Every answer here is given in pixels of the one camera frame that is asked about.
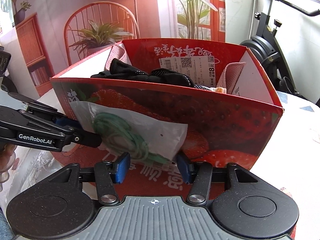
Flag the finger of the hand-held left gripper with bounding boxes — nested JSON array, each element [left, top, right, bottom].
[[9, 92, 81, 130], [62, 126, 103, 148]]

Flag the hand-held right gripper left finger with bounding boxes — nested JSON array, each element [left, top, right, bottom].
[[59, 152, 131, 205]]

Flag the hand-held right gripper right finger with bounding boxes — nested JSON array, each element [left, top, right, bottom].
[[176, 152, 259, 207]]

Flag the clear bag of green yarn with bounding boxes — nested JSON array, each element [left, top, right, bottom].
[[71, 101, 189, 165]]

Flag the red strawberry cardboard box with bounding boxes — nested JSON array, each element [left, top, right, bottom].
[[49, 39, 285, 201]]

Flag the pink knitted cloth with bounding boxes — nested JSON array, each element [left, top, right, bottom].
[[104, 42, 245, 95]]

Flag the black dotted soft cloth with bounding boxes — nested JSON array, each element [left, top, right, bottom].
[[147, 67, 201, 91]]

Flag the person's left hand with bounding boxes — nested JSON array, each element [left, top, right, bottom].
[[0, 145, 17, 189]]

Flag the clear crinkled plastic bag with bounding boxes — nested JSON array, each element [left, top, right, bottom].
[[5, 147, 66, 205]]

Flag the black gloves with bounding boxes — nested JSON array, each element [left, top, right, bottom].
[[90, 58, 151, 80]]

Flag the black exercise bike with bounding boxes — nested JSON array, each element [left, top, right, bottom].
[[239, 0, 320, 98]]

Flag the wall poster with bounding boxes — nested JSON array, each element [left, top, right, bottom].
[[11, 0, 227, 98]]

